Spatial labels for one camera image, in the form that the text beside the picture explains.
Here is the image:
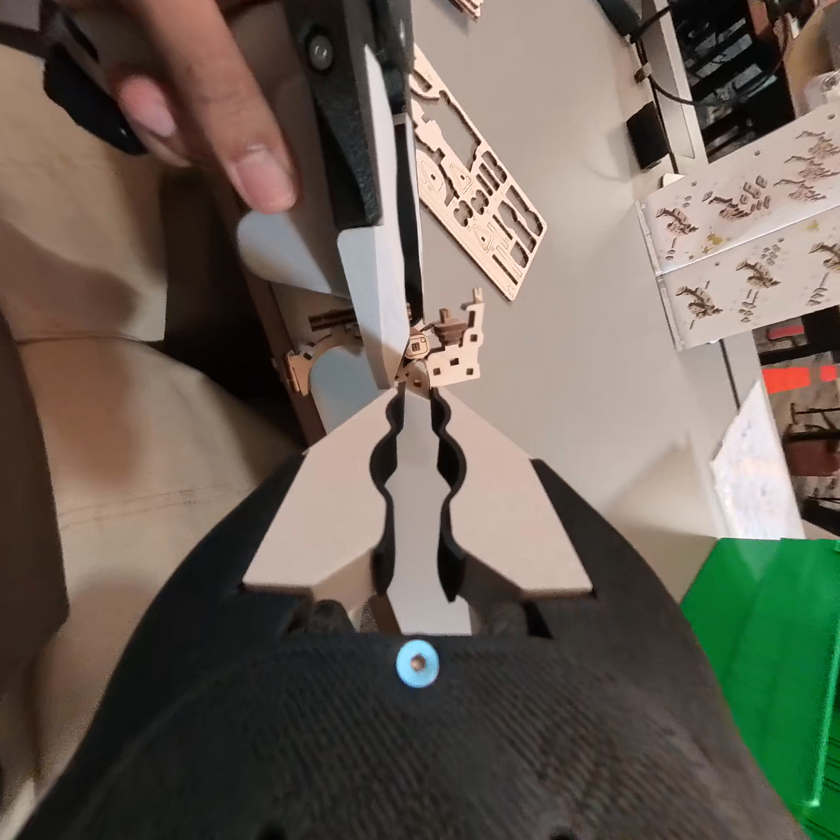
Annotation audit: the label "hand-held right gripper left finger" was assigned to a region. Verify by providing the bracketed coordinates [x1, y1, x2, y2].
[241, 387, 404, 611]

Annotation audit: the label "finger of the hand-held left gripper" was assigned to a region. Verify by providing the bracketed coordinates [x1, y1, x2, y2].
[392, 112, 425, 311]
[336, 49, 414, 389]

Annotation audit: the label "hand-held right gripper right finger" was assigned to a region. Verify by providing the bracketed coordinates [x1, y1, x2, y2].
[428, 387, 598, 602]

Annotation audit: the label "wooden robot model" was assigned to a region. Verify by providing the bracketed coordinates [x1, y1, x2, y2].
[397, 287, 488, 398]

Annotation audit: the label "grey desk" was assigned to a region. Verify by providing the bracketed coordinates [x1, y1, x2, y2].
[217, 0, 811, 634]

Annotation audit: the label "person's left hand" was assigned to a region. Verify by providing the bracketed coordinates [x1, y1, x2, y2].
[66, 0, 298, 214]

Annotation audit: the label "wooden arch-shaped part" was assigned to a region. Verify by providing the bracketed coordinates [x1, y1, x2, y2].
[284, 307, 368, 396]

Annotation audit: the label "person's trousers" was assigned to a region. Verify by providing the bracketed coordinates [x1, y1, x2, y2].
[0, 52, 309, 808]

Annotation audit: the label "black power adapter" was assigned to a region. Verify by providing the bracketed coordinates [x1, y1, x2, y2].
[625, 101, 675, 170]

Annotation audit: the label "white speckled board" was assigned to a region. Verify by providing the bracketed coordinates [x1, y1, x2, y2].
[710, 379, 807, 540]

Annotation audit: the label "green plastic box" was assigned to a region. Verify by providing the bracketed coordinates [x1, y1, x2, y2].
[681, 537, 840, 840]

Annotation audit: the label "white patterned box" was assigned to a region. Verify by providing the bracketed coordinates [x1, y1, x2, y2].
[635, 98, 840, 352]

